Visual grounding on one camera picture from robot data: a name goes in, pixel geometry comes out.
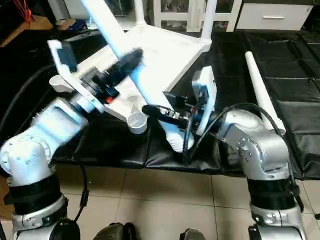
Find white drawer cabinet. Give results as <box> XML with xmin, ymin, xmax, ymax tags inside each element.
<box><xmin>236</xmin><ymin>3</ymin><xmax>314</xmax><ymax>32</ymax></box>
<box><xmin>148</xmin><ymin>0</ymin><xmax>244</xmax><ymax>34</ymax></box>

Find red cable bundle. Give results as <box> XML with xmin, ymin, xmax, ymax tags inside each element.
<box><xmin>13</xmin><ymin>0</ymin><xmax>34</xmax><ymax>23</ymax></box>

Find black left robot foot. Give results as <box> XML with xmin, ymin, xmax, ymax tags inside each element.
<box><xmin>92</xmin><ymin>222</ymin><xmax>137</xmax><ymax>240</ymax></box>

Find black right robot foot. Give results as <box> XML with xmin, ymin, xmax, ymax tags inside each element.
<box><xmin>179</xmin><ymin>228</ymin><xmax>207</xmax><ymax>240</ymax></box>

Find small blue box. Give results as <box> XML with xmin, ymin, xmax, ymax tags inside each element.
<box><xmin>67</xmin><ymin>18</ymin><xmax>90</xmax><ymax>32</ymax></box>

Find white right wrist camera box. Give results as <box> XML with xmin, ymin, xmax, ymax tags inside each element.
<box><xmin>192</xmin><ymin>66</ymin><xmax>220</xmax><ymax>138</ymax></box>

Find white plastic table top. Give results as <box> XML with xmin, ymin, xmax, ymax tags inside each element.
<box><xmin>48</xmin><ymin>24</ymin><xmax>214</xmax><ymax>136</ymax></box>

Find white plastic table leg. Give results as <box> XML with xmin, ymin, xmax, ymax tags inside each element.
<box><xmin>133</xmin><ymin>0</ymin><xmax>148</xmax><ymax>28</ymax></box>
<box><xmin>199</xmin><ymin>0</ymin><xmax>219</xmax><ymax>46</ymax></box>
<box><xmin>79</xmin><ymin>0</ymin><xmax>195</xmax><ymax>154</ymax></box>
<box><xmin>243</xmin><ymin>51</ymin><xmax>287</xmax><ymax>137</ymax></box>

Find black robot foot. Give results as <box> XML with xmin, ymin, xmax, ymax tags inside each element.
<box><xmin>179</xmin><ymin>228</ymin><xmax>207</xmax><ymax>240</ymax></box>
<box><xmin>92</xmin><ymin>222</ymin><xmax>137</xmax><ymax>240</ymax></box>

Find black work mat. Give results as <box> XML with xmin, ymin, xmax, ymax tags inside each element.
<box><xmin>0</xmin><ymin>27</ymin><xmax>320</xmax><ymax>182</ymax></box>

